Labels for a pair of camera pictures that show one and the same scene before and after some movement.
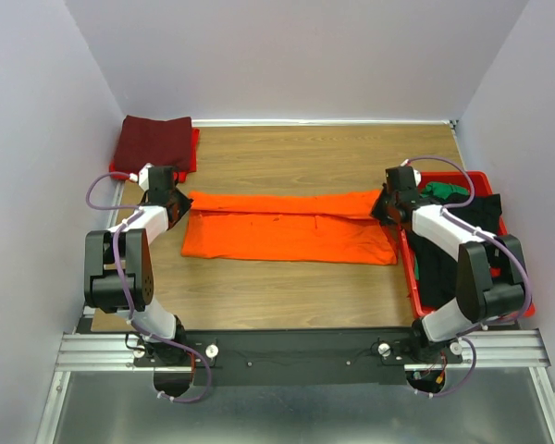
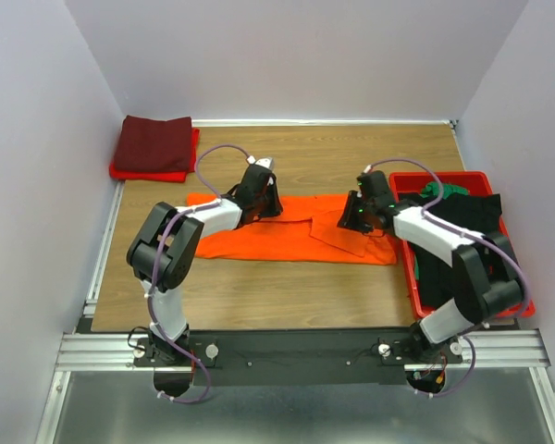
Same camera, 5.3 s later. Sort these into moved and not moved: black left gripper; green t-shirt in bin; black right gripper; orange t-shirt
Moved: black left gripper; black right gripper
Not moved: green t-shirt in bin; orange t-shirt
